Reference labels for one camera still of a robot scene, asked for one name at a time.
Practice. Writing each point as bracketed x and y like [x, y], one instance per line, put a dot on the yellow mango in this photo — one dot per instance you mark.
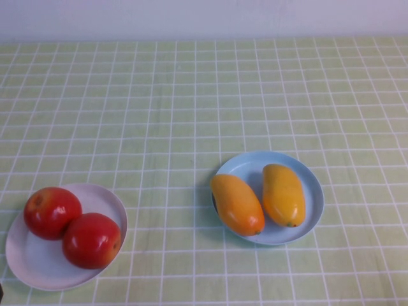
[283, 194]

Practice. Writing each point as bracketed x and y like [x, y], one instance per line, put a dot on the light blue round plate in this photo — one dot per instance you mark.
[312, 197]

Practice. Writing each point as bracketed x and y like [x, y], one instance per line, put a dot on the orange mango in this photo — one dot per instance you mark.
[237, 204]

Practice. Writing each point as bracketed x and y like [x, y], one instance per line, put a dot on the green checked tablecloth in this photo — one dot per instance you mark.
[191, 95]

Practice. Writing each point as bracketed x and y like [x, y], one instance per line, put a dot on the red apple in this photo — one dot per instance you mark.
[92, 242]
[52, 213]

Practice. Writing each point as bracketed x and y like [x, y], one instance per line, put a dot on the white round plate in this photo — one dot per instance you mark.
[35, 261]

